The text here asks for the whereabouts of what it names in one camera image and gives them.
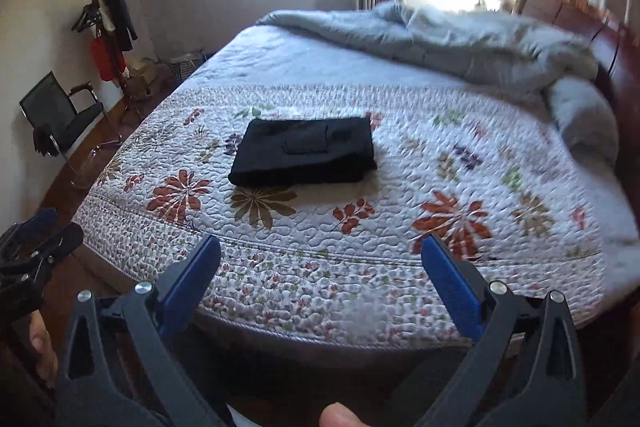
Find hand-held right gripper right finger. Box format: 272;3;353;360
414;234;587;427

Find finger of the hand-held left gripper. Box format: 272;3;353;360
0;207;60;253
17;222;85;284

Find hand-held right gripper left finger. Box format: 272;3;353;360
57;234;227;427

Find black pants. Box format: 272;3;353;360
228;117;379;189

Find person's left hand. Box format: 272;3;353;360
27;311;60;384

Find person's right hand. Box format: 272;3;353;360
319;402;374;427

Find small black cloth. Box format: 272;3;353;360
32;126;62;158

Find black office chair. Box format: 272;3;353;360
20;71;124;188

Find white floral quilt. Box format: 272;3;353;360
72;24;640;352

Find red bag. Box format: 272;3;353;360
90;36;127;80

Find wooden coat rack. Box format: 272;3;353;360
71;0;140;100

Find black coat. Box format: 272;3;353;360
95;0;139;54

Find grey duvet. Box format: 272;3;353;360
256;0;622;168

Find wooden bed headboard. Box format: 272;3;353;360
512;0;640;208

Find wire basket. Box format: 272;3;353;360
167;52;207;84

